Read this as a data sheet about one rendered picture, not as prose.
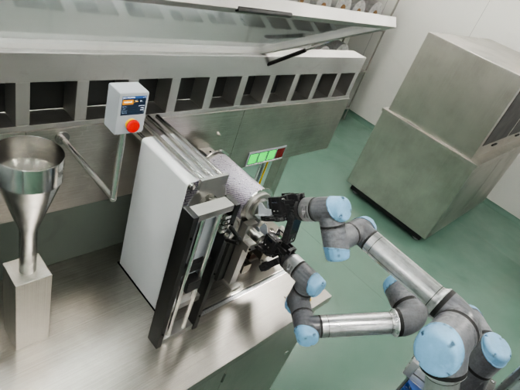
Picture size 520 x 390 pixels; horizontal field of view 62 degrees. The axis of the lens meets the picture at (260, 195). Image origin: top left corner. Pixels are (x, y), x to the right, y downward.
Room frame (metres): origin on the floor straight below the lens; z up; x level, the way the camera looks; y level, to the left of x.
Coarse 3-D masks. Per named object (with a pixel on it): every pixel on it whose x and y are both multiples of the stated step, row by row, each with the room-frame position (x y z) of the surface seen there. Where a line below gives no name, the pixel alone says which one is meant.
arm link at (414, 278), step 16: (352, 224) 1.13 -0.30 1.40; (368, 224) 1.16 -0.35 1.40; (368, 240) 1.11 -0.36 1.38; (384, 240) 1.11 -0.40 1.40; (384, 256) 1.07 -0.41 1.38; (400, 256) 1.07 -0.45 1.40; (400, 272) 1.03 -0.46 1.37; (416, 272) 1.02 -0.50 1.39; (416, 288) 0.99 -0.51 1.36; (432, 288) 0.99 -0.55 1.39; (432, 304) 0.96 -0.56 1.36; (448, 304) 0.94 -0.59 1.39; (464, 304) 0.94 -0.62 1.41; (480, 336) 0.87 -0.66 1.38
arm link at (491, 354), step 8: (488, 336) 1.29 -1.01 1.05; (496, 336) 1.31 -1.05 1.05; (480, 344) 1.27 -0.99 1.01; (488, 344) 1.25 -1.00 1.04; (496, 344) 1.26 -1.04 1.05; (504, 344) 1.28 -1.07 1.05; (472, 352) 1.27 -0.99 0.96; (480, 352) 1.24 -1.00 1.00; (488, 352) 1.23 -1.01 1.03; (496, 352) 1.23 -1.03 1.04; (504, 352) 1.24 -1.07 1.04; (472, 360) 1.25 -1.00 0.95; (480, 360) 1.23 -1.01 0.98; (488, 360) 1.22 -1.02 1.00; (496, 360) 1.21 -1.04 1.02; (504, 360) 1.22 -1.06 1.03; (472, 368) 1.23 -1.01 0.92; (480, 368) 1.22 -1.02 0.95; (488, 368) 1.21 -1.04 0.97; (496, 368) 1.21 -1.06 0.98; (488, 376) 1.21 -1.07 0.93
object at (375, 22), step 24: (120, 0) 0.68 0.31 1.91; (144, 0) 0.70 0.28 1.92; (168, 0) 0.73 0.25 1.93; (192, 0) 0.77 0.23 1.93; (216, 0) 0.81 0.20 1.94; (240, 0) 0.86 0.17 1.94; (264, 0) 0.92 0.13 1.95; (288, 0) 0.99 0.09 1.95; (360, 24) 1.22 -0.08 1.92; (384, 24) 1.31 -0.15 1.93; (24, 48) 0.93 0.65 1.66; (48, 48) 0.98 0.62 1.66; (72, 48) 1.03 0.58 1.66; (96, 48) 1.08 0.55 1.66; (120, 48) 1.14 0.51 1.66; (144, 48) 1.20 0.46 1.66; (168, 48) 1.27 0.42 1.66; (288, 48) 1.53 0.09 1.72; (312, 48) 1.52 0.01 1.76
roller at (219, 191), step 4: (212, 188) 1.06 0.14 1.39; (216, 188) 1.08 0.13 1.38; (220, 188) 1.09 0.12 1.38; (200, 192) 1.03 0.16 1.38; (204, 192) 1.04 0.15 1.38; (208, 192) 1.05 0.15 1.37; (212, 192) 1.07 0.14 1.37; (216, 192) 1.08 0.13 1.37; (220, 192) 1.09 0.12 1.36; (224, 192) 1.11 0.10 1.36; (196, 196) 1.02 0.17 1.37; (200, 196) 1.03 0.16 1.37; (204, 196) 1.04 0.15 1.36; (216, 196) 1.08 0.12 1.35; (220, 196) 1.10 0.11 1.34; (192, 200) 1.01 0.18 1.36; (196, 200) 1.02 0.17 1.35; (192, 204) 1.01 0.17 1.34; (196, 204) 1.02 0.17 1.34
